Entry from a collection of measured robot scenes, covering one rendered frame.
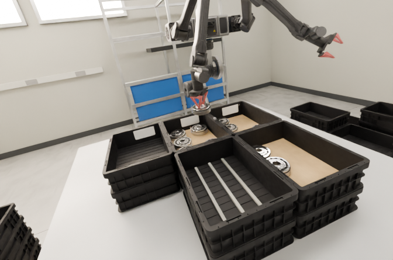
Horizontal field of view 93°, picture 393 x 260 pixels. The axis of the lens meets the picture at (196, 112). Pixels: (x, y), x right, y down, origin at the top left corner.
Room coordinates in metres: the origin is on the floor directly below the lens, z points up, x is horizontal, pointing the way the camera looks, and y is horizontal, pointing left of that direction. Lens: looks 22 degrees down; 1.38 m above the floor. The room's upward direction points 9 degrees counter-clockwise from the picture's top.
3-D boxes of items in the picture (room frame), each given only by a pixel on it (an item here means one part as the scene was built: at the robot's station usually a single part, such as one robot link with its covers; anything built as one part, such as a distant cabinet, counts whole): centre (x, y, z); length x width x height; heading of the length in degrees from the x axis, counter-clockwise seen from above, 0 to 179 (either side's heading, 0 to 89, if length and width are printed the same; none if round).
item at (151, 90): (2.80, 0.56, 0.60); 0.72 x 0.03 x 0.56; 110
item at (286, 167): (0.62, -0.30, 0.86); 0.10 x 0.10 x 0.01
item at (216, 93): (3.07, -0.20, 0.60); 0.72 x 0.03 x 0.56; 110
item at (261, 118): (1.02, -0.25, 0.87); 0.40 x 0.30 x 0.11; 16
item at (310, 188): (0.63, -0.36, 0.92); 0.40 x 0.30 x 0.02; 16
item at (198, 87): (0.97, -0.03, 1.15); 0.10 x 0.07 x 0.07; 149
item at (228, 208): (0.55, -0.07, 0.87); 0.40 x 0.30 x 0.11; 16
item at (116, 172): (0.86, 0.33, 0.92); 0.40 x 0.30 x 0.02; 16
